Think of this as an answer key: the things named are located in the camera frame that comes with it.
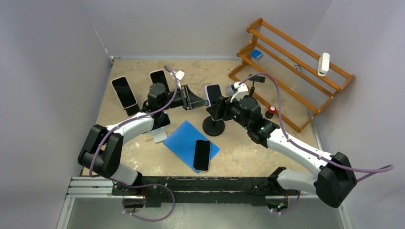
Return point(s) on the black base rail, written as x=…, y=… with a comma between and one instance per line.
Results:
x=155, y=190

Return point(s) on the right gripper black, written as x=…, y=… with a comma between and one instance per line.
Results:
x=222, y=104

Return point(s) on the blue mat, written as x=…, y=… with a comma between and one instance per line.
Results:
x=182, y=143

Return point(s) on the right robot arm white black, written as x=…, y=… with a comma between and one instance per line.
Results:
x=328, y=176

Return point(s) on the far left pink phone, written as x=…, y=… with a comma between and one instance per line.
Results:
x=124, y=92

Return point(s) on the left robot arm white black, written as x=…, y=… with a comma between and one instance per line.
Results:
x=102, y=149

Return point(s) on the pink phone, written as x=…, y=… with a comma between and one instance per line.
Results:
x=158, y=76
x=124, y=92

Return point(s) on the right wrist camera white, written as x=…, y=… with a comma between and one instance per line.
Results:
x=240, y=91

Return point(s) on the blue white eraser block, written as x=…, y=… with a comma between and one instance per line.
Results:
x=256, y=55

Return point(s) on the red black knob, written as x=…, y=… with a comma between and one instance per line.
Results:
x=270, y=112

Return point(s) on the white stapler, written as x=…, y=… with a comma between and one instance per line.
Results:
x=323, y=64

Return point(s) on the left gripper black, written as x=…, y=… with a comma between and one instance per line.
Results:
x=188, y=100

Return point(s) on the black round phone stand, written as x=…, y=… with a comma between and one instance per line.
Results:
x=258, y=79
x=213, y=128

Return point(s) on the orange wooden rack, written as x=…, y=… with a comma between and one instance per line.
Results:
x=294, y=66

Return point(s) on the black folding phone stand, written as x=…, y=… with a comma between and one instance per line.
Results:
x=132, y=110

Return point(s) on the silver phone stand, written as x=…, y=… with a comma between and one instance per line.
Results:
x=159, y=135

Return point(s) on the light blue phone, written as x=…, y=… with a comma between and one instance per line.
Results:
x=160, y=120

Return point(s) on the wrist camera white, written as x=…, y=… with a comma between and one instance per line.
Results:
x=179, y=75
x=240, y=91

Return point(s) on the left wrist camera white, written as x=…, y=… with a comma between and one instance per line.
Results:
x=179, y=75

